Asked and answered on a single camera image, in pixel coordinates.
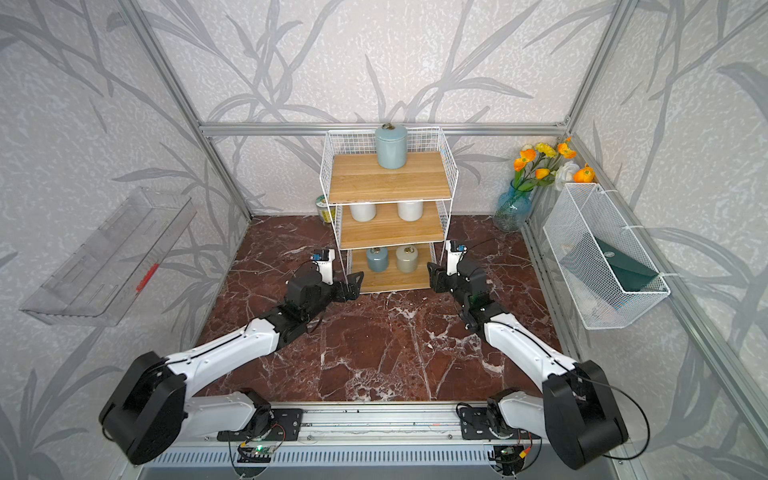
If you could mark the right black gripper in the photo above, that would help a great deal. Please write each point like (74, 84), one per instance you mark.
(438, 277)

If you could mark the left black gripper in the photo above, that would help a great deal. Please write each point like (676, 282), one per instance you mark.
(352, 291)

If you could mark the white canister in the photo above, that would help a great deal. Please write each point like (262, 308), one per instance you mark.
(410, 211)
(363, 212)

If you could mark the white wire shelf rack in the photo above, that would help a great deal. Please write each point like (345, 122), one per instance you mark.
(350, 174)

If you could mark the tall light blue canister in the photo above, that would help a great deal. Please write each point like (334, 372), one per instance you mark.
(391, 146)

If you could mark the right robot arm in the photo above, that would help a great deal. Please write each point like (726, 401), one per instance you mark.
(575, 410)

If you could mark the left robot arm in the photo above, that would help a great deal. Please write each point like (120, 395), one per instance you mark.
(154, 404)

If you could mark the small blue-grey canister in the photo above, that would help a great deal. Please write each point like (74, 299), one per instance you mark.
(377, 259)

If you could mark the small sage green canister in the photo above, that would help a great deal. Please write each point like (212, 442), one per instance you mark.
(407, 258)

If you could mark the blue glass vase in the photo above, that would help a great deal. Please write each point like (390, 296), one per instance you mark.
(513, 208)

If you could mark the orange yellow artificial flowers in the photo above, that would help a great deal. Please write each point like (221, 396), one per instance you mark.
(544, 165)

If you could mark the red marker pen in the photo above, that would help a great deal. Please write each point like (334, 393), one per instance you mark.
(146, 278)

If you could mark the aluminium front rail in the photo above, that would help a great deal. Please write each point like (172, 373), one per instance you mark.
(384, 423)

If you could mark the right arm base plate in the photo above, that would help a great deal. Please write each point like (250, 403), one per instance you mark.
(477, 424)

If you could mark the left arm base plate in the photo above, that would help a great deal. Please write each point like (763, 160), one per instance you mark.
(278, 425)

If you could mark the white wire wall basket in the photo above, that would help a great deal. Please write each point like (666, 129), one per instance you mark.
(587, 209)

